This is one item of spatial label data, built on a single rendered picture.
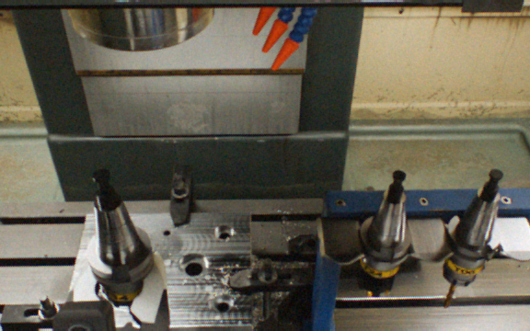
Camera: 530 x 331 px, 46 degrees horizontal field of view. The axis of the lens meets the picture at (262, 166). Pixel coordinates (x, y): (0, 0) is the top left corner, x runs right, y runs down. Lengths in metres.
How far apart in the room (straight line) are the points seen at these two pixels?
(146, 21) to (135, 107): 0.74
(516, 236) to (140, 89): 0.81
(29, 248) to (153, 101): 0.39
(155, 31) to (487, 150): 1.44
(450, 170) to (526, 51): 0.39
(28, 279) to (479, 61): 1.30
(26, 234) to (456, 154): 1.21
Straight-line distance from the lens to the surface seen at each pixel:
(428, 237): 0.81
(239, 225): 1.09
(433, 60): 1.83
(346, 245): 0.78
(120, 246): 0.61
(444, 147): 1.92
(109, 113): 1.39
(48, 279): 1.19
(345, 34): 1.30
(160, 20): 0.64
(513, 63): 1.92
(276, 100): 1.34
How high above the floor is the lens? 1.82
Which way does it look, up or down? 44 degrees down
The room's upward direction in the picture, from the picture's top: 1 degrees clockwise
